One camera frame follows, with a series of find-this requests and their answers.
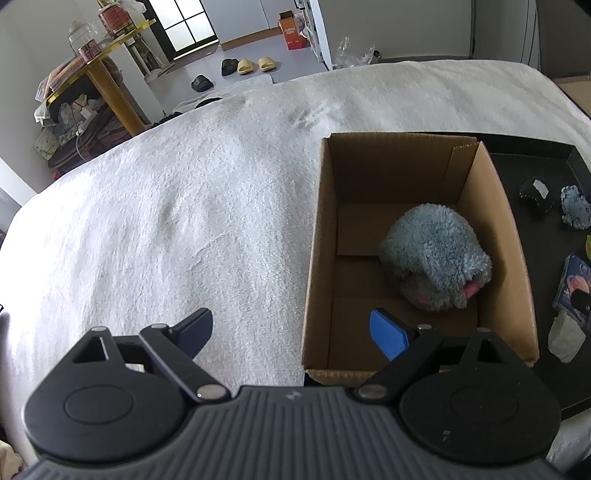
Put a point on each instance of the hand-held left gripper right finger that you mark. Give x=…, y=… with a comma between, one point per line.
x=387, y=339

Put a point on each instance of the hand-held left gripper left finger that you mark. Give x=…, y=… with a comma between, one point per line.
x=197, y=328

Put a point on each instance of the white cloth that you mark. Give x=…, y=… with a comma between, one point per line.
x=565, y=339

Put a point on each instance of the blue printed packet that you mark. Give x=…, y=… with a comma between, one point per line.
x=570, y=277

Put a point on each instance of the black patched soft ball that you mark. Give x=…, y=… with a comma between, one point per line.
x=538, y=196

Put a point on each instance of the black tray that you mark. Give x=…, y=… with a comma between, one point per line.
x=531, y=161

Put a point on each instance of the blue fluffy cloth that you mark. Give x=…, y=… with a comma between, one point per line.
x=575, y=207

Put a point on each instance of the yellow green soft toy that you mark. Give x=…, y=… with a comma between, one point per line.
x=588, y=247

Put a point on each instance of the grey plush toy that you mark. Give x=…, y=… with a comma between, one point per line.
x=429, y=258

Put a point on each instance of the white blanket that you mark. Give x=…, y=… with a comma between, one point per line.
x=184, y=221

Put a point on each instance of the black slipper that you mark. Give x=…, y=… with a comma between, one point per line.
x=202, y=83
x=229, y=67

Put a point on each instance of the yellow round shelf table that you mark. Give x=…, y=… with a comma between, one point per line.
x=111, y=87

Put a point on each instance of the beige slipper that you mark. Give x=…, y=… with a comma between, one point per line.
x=266, y=63
x=245, y=66

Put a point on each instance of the white fan stand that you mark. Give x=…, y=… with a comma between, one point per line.
x=147, y=60

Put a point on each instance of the clear plastic bag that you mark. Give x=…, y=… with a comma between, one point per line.
x=355, y=53

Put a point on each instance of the black framed glass door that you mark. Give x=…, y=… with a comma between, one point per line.
x=184, y=23

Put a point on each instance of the glass jar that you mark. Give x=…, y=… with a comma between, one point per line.
x=83, y=39

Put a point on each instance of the orange cardboard box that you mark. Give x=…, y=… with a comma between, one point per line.
x=293, y=32

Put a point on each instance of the red tin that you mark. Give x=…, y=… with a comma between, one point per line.
x=115, y=18

